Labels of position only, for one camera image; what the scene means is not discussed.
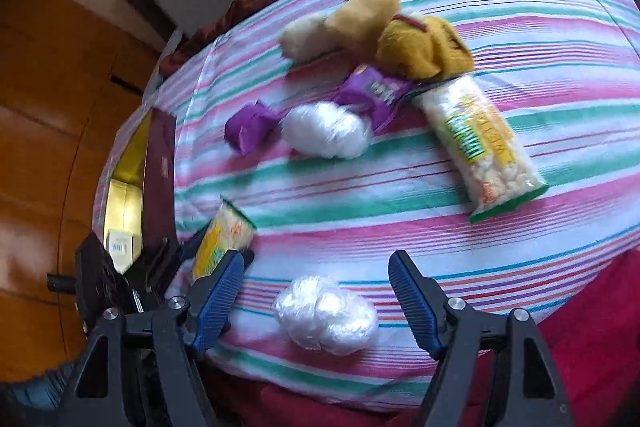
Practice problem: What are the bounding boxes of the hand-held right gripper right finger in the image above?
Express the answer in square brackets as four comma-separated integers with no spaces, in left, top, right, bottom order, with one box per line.
[388,251,576,427]

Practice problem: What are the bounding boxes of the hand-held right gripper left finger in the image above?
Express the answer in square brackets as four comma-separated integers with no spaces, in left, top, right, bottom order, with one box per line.
[55,251,246,427]

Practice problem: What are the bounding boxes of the small puffed snack packet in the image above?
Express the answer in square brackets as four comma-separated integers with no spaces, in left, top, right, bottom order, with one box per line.
[192,198,257,283]

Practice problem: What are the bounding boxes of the gold box with maroon lid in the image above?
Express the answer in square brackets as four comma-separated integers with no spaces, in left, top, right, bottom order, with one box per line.
[102,107,178,273]

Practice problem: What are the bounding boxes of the purple cloth ball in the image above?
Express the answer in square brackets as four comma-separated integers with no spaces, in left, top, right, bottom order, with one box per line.
[224,101,278,154]

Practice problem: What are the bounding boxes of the small cream carton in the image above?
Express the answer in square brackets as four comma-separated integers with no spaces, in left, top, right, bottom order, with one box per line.
[107,229,136,268]

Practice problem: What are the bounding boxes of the long puffed snack packet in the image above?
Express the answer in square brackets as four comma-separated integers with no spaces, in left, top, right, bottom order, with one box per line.
[410,76,549,224]

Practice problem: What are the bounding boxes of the wooden wardrobe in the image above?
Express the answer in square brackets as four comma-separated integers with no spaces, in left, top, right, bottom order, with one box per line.
[0,0,166,383]

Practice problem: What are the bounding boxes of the purple snack packet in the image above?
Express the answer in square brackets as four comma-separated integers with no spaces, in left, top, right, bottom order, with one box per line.
[332,64,426,132]

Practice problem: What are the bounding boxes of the yellow plush dog toy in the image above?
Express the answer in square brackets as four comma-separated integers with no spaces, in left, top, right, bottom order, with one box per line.
[280,0,476,82]

